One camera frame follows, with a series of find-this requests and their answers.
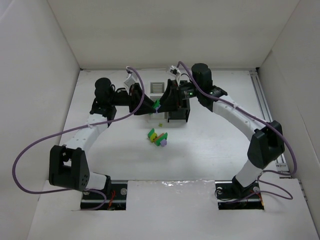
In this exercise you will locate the black two-slot container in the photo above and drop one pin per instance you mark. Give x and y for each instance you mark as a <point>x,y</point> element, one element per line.
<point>178,112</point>

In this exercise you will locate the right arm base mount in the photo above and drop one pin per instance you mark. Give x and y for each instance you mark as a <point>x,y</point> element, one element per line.
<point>232,196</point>

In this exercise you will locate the purple lego brick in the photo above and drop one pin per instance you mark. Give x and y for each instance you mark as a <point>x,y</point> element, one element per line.
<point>163,142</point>

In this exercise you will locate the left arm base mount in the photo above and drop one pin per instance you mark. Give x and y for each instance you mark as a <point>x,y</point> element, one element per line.
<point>115,200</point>

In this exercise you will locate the green lego stack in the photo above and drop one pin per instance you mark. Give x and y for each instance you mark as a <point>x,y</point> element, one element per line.
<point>155,138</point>

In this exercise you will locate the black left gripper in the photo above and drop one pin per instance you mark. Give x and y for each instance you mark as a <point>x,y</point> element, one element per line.
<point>135,99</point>

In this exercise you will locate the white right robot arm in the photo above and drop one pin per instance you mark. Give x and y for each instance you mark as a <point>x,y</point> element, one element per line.
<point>265,143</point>

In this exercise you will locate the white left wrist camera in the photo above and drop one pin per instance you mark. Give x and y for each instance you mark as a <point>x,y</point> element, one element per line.
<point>131,78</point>

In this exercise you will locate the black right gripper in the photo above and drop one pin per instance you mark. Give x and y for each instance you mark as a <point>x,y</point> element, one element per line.
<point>175,95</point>

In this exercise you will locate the white two-slot container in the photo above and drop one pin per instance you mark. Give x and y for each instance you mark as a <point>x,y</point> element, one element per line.
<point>155,91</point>

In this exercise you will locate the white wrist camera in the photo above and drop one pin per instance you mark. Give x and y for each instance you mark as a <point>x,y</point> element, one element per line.
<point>131,78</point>
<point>175,72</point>

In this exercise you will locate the aluminium rail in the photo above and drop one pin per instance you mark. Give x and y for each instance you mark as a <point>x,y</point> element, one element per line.
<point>280,163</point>

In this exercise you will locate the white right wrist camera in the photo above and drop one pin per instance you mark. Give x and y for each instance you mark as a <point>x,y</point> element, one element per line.
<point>175,72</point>

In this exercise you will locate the green lego brick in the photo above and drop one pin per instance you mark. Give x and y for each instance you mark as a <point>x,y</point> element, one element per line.
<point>156,104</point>

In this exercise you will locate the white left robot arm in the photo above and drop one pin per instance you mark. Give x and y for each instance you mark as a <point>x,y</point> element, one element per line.
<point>68,165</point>

